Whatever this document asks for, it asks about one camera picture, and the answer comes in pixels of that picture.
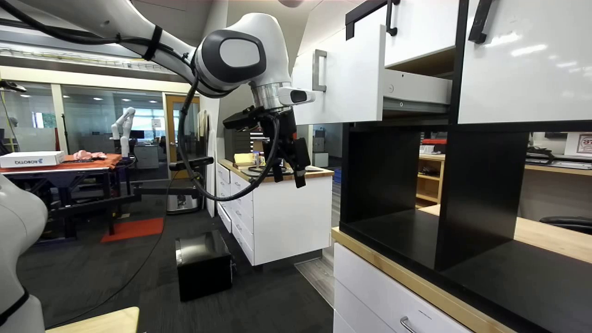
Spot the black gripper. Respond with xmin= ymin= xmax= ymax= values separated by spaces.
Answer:
xmin=224 ymin=105 xmax=311 ymax=189

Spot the white cabinet drawer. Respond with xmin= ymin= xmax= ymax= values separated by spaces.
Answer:
xmin=292 ymin=26 xmax=452 ymax=124
xmin=344 ymin=0 xmax=461 ymax=68

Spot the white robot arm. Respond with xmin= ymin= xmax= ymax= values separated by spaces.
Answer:
xmin=2 ymin=0 xmax=315 ymax=187

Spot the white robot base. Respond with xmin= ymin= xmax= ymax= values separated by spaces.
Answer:
xmin=0 ymin=176 xmax=48 ymax=333

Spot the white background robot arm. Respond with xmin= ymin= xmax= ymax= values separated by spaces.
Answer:
xmin=111 ymin=107 xmax=135 ymax=157

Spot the white island cabinet wood top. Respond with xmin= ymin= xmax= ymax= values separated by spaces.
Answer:
xmin=217 ymin=166 xmax=333 ymax=266

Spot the white lower drawer cabinet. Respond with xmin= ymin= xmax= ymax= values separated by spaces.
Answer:
xmin=331 ymin=227 xmax=513 ymax=333

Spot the white right cabinet door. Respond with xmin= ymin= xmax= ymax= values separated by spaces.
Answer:
xmin=459 ymin=0 xmax=592 ymax=124

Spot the black box on floor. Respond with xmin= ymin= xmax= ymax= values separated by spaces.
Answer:
xmin=176 ymin=231 xmax=233 ymax=301

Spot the wooden door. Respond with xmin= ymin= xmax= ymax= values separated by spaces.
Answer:
xmin=165 ymin=94 xmax=200 ymax=163

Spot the wooden shelf unit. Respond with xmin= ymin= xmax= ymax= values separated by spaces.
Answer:
xmin=416 ymin=139 xmax=446 ymax=207

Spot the red floor mat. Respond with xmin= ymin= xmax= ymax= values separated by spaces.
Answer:
xmin=102 ymin=218 xmax=163 ymax=244

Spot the red-topped table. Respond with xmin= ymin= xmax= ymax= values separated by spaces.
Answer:
xmin=0 ymin=153 xmax=124 ymax=238

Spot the light wooden table corner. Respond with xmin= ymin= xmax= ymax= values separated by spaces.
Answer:
xmin=46 ymin=307 xmax=139 ymax=333

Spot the white flat box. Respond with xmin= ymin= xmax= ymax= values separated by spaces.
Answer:
xmin=0 ymin=152 xmax=63 ymax=168

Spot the silver drawer handle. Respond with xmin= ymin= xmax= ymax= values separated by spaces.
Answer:
xmin=311 ymin=48 xmax=328 ymax=92

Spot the black shelf cabinet frame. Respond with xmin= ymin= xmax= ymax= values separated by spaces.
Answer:
xmin=342 ymin=0 xmax=592 ymax=333

